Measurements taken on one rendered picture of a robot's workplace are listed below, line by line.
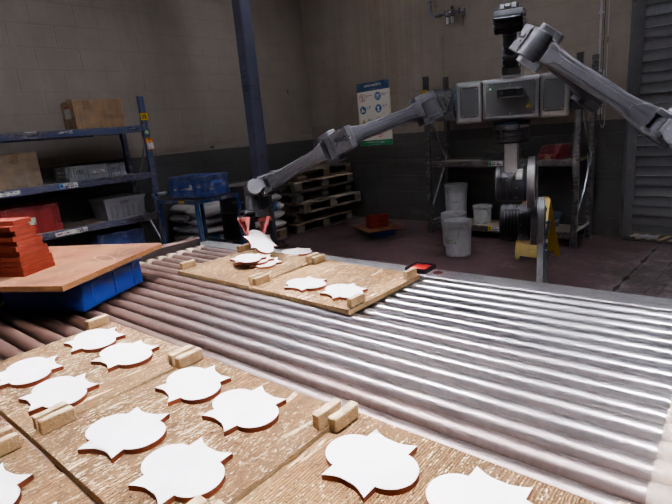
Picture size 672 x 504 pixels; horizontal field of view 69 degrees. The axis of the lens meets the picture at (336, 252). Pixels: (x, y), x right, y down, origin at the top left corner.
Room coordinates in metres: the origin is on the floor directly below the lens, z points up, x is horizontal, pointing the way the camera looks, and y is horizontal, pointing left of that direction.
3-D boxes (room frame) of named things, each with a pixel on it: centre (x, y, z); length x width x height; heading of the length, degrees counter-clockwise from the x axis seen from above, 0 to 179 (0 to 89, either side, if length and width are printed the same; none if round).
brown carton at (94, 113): (5.39, 2.42, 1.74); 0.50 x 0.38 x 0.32; 136
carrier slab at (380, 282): (1.47, 0.01, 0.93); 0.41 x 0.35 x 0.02; 48
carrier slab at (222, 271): (1.75, 0.32, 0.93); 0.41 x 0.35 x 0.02; 49
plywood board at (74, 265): (1.60, 0.95, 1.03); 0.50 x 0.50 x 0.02; 76
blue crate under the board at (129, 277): (1.59, 0.88, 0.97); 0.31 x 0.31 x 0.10; 76
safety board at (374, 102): (7.36, -0.72, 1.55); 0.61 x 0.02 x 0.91; 46
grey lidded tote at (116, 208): (5.44, 2.37, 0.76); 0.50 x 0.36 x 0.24; 142
